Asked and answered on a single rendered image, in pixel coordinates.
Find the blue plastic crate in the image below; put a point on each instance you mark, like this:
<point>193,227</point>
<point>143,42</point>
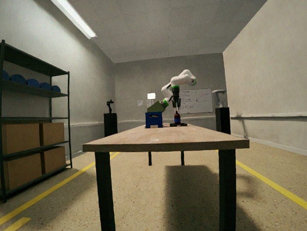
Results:
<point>153,120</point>

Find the brown glass bottle with blue band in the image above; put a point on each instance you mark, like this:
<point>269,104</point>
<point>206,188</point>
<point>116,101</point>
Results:
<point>177,119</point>

